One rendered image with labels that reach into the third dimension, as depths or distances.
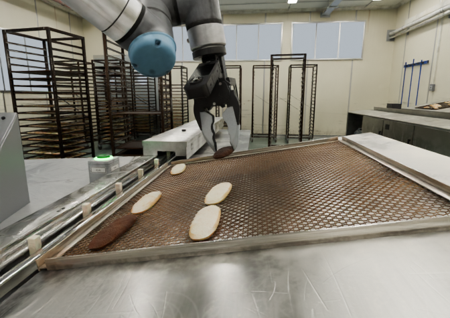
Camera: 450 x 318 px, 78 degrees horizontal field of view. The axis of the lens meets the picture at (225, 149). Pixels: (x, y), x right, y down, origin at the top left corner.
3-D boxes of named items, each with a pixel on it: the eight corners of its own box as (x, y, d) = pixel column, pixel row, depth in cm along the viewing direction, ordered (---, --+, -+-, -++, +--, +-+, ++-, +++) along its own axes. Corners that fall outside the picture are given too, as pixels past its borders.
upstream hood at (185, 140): (202, 125, 231) (202, 115, 230) (223, 126, 230) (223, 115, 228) (142, 159, 109) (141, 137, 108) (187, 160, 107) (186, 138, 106)
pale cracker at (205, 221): (199, 209, 43) (198, 203, 43) (223, 207, 42) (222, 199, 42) (183, 243, 33) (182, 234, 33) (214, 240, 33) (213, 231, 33)
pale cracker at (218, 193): (216, 185, 54) (215, 179, 54) (235, 183, 53) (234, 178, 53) (199, 206, 45) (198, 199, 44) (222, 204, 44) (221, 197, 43)
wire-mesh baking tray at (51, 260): (167, 167, 82) (167, 162, 82) (343, 140, 75) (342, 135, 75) (38, 271, 33) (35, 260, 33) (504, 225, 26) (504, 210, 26)
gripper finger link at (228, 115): (250, 142, 63) (238, 102, 62) (246, 146, 57) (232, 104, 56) (238, 145, 64) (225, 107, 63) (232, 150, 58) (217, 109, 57)
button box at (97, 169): (102, 186, 95) (100, 154, 93) (124, 187, 94) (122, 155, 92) (88, 195, 87) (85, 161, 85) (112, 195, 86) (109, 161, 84)
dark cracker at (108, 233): (122, 217, 45) (120, 211, 45) (143, 215, 45) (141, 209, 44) (80, 252, 36) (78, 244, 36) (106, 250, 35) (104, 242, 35)
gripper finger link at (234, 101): (246, 122, 58) (232, 81, 57) (245, 122, 56) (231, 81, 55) (226, 128, 59) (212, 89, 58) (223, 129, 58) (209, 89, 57)
